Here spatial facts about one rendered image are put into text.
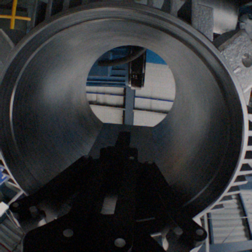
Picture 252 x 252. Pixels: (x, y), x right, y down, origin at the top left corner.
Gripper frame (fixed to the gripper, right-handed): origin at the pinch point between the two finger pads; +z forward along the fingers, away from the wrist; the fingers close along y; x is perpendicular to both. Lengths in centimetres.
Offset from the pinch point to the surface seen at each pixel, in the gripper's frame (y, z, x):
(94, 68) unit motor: -11.6, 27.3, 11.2
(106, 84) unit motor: -9.2, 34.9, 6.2
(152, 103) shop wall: 54, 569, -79
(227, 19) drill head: 26.6, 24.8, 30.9
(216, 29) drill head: 24.0, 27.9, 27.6
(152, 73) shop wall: 44, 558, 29
